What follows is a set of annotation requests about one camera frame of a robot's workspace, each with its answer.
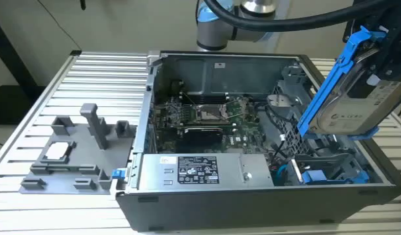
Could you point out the hard disk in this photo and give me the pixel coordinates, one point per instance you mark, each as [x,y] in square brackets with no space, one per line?
[351,115]

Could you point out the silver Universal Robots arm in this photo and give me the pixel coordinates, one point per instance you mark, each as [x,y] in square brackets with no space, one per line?
[214,31]

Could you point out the perforated metal drive cage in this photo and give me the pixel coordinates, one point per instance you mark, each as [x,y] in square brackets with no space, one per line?
[286,127]

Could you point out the green motherboard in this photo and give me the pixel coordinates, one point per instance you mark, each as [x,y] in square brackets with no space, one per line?
[246,133]

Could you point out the black RAM slots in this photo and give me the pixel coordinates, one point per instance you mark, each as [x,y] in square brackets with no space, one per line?
[207,98]

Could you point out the CPU socket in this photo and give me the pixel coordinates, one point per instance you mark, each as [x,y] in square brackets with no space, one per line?
[210,114]

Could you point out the thin metal locking lever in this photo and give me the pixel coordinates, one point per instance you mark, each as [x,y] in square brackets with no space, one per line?
[190,98]

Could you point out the black case fan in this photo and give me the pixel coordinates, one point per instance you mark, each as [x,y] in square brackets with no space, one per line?
[177,86]

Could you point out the black graphics card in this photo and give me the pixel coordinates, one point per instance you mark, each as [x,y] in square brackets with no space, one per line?
[202,138]

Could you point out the black open PC case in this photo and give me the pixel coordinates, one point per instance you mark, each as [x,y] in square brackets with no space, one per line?
[220,210]

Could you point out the silver power supply unit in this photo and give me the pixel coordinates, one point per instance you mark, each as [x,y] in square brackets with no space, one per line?
[155,171]

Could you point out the blue case latch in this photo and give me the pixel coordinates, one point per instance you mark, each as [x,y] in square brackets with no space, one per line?
[118,174]

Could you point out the grey plastic parts rack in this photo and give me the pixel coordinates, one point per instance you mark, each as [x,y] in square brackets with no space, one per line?
[86,169]

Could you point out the silver CPU chip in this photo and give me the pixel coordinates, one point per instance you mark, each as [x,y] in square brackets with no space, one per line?
[57,150]

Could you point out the black furniture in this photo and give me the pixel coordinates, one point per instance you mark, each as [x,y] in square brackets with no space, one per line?
[14,105]

